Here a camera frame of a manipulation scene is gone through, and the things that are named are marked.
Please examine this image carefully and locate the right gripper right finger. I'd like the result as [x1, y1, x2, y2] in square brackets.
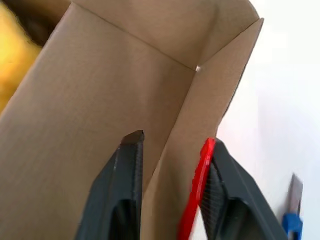
[199, 138, 289, 240]

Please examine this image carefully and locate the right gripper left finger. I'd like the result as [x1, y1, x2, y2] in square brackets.
[74, 129, 146, 240]

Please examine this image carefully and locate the red tape strip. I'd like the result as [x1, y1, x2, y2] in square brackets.
[176, 136, 216, 240]

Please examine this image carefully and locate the blue box cutter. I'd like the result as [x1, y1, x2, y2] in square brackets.
[281, 172, 305, 240]

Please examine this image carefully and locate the brown cardboard box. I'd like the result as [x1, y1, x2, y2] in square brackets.
[0, 0, 265, 240]

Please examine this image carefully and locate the yellow item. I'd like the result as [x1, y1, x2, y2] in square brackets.
[0, 2, 44, 113]

